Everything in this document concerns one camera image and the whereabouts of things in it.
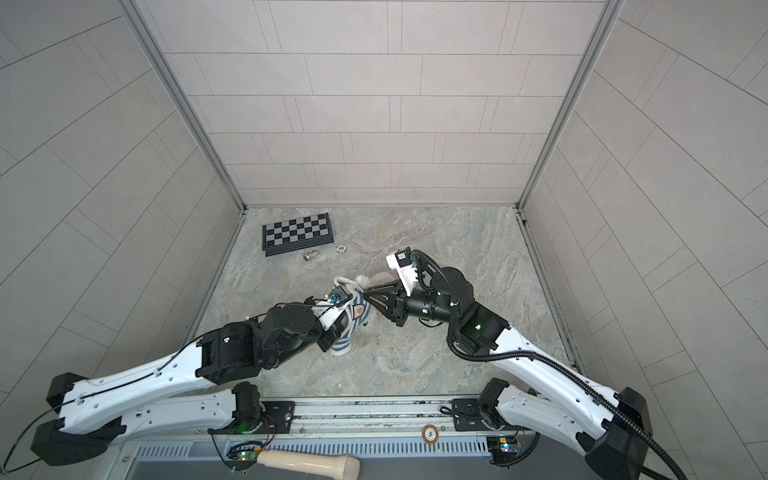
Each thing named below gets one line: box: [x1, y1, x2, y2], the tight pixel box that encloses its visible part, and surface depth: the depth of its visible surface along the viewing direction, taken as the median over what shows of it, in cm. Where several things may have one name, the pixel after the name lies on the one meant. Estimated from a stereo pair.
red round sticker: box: [421, 424, 439, 445], surface depth 71 cm
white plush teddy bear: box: [354, 271, 400, 292], surface depth 67 cm
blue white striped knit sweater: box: [330, 288, 371, 356], surface depth 63 cm
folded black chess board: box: [262, 212, 334, 257], surface depth 105 cm
